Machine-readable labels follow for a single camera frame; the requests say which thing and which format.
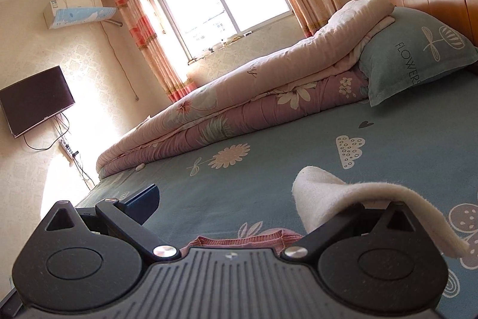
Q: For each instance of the white power strip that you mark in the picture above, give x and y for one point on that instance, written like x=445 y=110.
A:
x=71 y=154

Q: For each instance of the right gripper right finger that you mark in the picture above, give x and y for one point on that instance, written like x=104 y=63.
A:
x=340 y=227

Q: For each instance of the teal flowers pillow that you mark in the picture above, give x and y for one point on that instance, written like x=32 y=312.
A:
x=416 y=48

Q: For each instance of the black wall television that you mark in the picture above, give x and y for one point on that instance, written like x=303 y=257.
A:
x=34 y=100

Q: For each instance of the teal floral bed sheet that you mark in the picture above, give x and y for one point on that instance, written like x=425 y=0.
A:
x=424 y=138

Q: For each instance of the pink and cream sweater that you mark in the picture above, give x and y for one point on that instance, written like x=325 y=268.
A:
x=373 y=206

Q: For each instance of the folded pink floral quilt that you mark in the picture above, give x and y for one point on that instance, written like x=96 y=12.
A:
x=333 y=49

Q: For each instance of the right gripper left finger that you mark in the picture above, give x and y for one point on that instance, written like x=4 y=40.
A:
x=125 y=218

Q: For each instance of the white air conditioner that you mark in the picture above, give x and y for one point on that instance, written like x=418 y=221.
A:
x=65 y=13

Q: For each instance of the small white remote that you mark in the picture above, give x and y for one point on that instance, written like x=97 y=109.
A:
x=140 y=167

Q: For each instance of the left striped curtain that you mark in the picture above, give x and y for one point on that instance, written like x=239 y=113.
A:
x=144 y=26

